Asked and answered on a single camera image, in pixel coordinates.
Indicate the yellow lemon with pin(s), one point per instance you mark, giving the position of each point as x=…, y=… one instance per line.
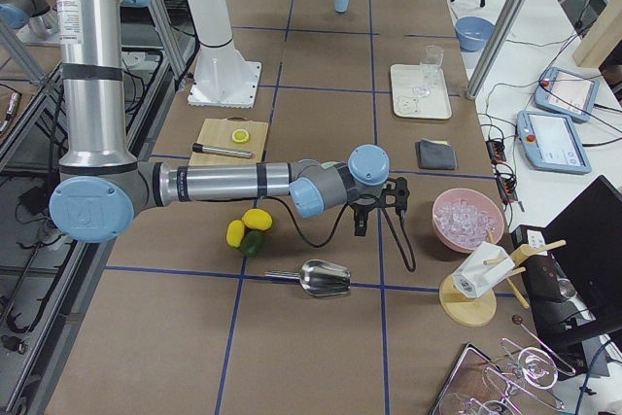
x=257, y=219
x=235, y=233

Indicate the metal ice scoop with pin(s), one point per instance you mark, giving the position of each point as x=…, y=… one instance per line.
x=318, y=278

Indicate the cream bear tray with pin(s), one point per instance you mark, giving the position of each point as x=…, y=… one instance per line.
x=406, y=105

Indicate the clear wine glass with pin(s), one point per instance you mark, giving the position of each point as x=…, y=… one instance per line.
x=431, y=59

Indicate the wooden cutting board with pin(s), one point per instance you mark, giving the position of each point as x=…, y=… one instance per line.
x=216, y=132

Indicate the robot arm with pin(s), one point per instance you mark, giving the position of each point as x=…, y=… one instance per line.
x=36, y=15
x=103, y=186

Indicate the teach pendant near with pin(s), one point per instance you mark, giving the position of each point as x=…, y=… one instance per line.
x=551, y=143

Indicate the metal cylinder tool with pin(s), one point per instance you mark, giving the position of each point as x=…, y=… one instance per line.
x=220, y=151

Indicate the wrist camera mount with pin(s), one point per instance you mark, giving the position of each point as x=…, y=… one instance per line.
x=395, y=195

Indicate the aluminium frame post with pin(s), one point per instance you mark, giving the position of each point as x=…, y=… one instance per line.
x=509, y=12

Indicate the teach pendant far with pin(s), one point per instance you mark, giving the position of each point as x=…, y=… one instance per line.
x=563, y=92

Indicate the pink bowl with ice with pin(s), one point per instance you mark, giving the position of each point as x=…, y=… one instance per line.
x=464, y=218

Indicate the green lime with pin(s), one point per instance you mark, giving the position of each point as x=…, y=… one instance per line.
x=252, y=243

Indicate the white camera pole base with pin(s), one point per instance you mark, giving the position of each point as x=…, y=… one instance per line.
x=222, y=76

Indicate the blue bowl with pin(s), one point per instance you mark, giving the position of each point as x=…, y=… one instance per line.
x=473, y=33

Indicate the wooden mug tree stand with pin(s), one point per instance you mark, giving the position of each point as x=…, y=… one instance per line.
x=478, y=312

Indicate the teach pendant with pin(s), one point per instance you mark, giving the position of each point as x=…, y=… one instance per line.
x=551, y=143
x=563, y=92

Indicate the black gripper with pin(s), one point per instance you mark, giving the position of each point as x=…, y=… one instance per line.
x=361, y=209

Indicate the lemon half slice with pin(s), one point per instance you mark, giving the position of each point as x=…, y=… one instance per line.
x=240, y=136

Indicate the grey folded cloth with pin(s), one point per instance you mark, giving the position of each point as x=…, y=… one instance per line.
x=435, y=156

